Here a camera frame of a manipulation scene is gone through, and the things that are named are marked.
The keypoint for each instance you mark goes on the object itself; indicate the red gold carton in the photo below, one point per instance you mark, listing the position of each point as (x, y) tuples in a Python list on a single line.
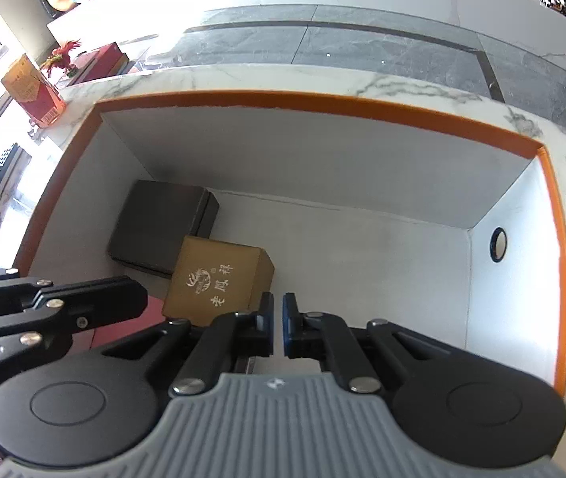
[(29, 89)]

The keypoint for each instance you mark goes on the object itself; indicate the orange cardboard box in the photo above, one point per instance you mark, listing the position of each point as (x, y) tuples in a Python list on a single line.
[(312, 169)]

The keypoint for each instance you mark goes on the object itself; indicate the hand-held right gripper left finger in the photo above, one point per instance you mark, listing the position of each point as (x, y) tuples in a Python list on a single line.
[(267, 318)]

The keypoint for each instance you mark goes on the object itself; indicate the pink box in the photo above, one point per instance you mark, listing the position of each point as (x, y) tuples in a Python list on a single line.
[(133, 324)]

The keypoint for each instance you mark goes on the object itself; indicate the dark red box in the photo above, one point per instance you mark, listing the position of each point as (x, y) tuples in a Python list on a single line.
[(103, 59)]

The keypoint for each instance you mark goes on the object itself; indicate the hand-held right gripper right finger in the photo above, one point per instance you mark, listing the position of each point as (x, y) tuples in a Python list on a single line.
[(289, 318)]

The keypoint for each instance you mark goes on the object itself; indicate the red feather flower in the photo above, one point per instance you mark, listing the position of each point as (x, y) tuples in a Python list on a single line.
[(61, 57)]

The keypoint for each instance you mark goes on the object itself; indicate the small gold brown box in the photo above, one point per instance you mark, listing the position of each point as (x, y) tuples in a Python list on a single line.
[(213, 279)]

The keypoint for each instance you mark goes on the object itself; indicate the dark grey box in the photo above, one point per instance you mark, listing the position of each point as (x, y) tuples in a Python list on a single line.
[(158, 224)]

